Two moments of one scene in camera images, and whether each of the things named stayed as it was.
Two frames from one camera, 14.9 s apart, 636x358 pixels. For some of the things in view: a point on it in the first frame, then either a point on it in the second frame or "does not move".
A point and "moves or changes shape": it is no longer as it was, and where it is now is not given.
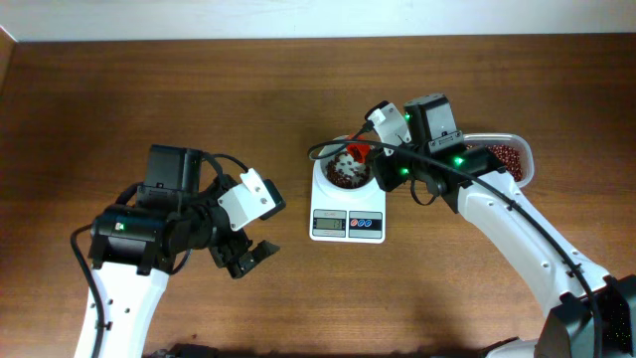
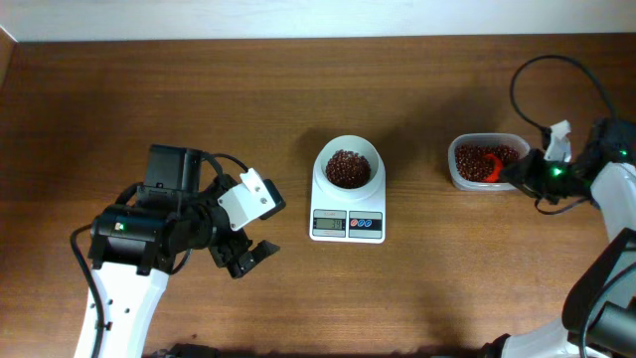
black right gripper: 384,175 to 539,175
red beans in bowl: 345,172 does not move
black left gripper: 227,256 does not move
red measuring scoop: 358,150 moves or changes shape
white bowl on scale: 341,176 does not move
